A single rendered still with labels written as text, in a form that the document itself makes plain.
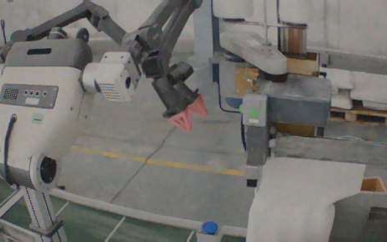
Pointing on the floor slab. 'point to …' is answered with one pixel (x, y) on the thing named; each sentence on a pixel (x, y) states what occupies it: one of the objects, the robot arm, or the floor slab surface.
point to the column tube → (294, 43)
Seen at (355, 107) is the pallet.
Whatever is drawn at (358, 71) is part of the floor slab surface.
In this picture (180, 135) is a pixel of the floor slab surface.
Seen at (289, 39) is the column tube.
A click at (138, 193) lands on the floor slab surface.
